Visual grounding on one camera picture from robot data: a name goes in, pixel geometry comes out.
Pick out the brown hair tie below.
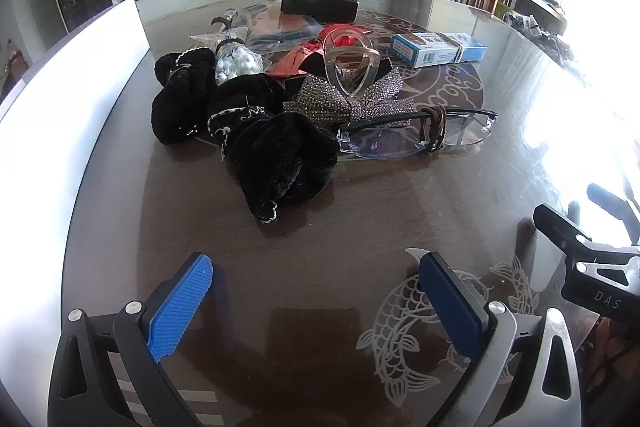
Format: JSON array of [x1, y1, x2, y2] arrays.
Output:
[[415, 103, 448, 152]]

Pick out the blue and white box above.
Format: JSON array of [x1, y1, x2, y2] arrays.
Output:
[[390, 32, 487, 68]]

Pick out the black velvet scrunchie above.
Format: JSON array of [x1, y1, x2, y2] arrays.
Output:
[[220, 112, 341, 224], [152, 49, 221, 145], [207, 74, 301, 148]]

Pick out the bag of white beads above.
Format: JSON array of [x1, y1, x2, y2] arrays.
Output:
[[214, 38, 265, 85]]

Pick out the white cardboard box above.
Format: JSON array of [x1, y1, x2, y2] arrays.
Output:
[[0, 0, 152, 358]]

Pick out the wooden side table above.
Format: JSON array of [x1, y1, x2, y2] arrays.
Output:
[[492, 0, 568, 35]]

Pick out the rimless eyeglasses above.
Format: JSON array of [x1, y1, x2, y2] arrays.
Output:
[[337, 107, 498, 158]]

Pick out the rhinestone bow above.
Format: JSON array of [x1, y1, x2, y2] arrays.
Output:
[[282, 67, 416, 128]]

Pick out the tan stick with metal end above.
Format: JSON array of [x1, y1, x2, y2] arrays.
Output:
[[210, 8, 248, 38]]

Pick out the black rectangular box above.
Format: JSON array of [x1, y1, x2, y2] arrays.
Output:
[[281, 0, 360, 22]]

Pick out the red hair accessory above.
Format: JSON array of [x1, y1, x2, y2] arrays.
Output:
[[267, 23, 371, 78]]

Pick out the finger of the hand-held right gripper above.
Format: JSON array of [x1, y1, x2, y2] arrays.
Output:
[[532, 204, 640, 323], [587, 182, 640, 248]]

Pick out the clear hair claw clip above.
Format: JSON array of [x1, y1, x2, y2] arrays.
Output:
[[322, 32, 382, 100]]

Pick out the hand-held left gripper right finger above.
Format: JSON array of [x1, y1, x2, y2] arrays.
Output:
[[419, 252, 583, 427]]

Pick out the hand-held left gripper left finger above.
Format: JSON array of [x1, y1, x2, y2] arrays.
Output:
[[47, 252, 216, 427]]

